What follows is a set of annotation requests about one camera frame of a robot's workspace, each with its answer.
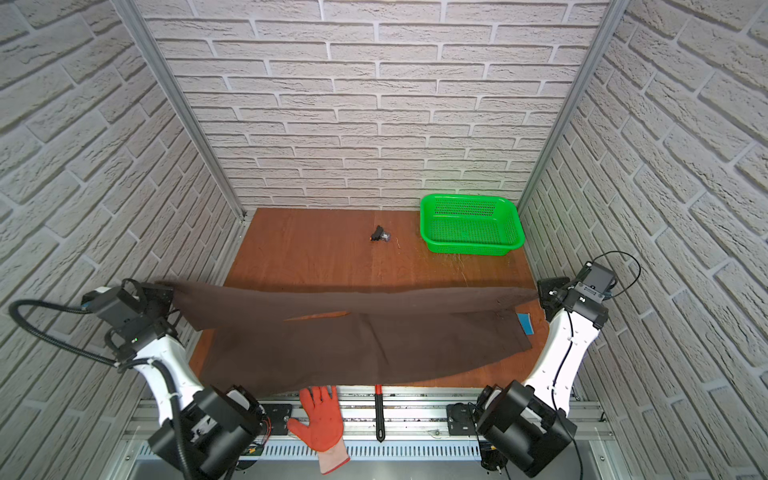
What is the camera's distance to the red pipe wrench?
2.42ft

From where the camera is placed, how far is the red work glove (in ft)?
2.31

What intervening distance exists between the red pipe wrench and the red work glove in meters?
0.09
